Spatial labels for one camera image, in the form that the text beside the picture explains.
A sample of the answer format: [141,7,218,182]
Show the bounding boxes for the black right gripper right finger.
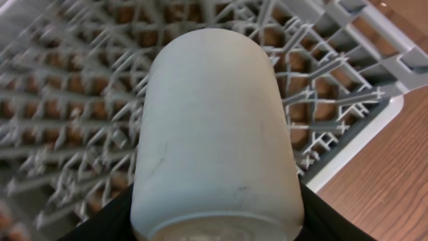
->
[295,183,375,241]

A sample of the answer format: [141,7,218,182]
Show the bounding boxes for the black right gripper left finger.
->
[58,184,137,241]

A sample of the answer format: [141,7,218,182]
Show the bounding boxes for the white cup green inside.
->
[130,28,304,240]

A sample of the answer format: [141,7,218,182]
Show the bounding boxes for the grey dishwasher rack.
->
[1,0,427,240]

